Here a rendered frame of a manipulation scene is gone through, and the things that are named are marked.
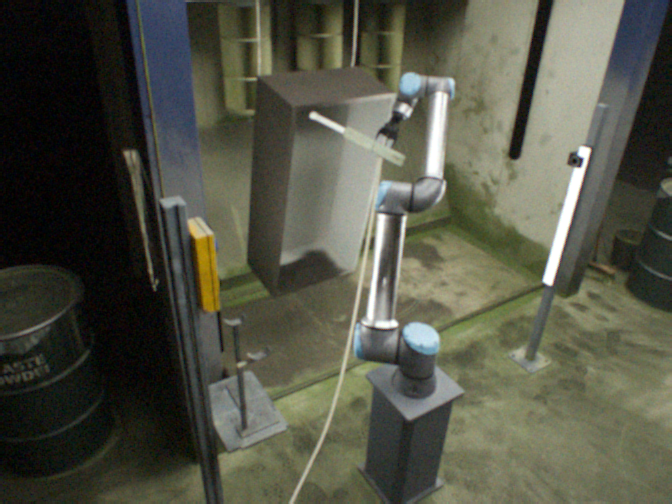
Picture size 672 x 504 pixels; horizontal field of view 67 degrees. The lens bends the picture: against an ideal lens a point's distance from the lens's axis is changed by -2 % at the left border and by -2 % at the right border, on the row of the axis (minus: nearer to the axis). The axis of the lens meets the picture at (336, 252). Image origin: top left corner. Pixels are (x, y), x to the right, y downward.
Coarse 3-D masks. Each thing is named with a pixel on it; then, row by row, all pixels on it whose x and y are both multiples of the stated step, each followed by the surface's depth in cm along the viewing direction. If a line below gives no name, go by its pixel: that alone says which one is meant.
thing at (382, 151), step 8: (312, 112) 237; (320, 120) 238; (328, 120) 237; (336, 128) 237; (344, 136) 237; (352, 136) 236; (360, 136) 235; (360, 144) 236; (368, 144) 235; (376, 144) 235; (376, 152) 236; (384, 152) 235; (392, 152) 235; (392, 160) 235; (400, 160) 234
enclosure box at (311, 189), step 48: (288, 96) 232; (336, 96) 240; (384, 96) 251; (288, 144) 236; (336, 144) 302; (384, 144) 273; (288, 192) 304; (336, 192) 325; (288, 240) 330; (336, 240) 340; (288, 288) 309
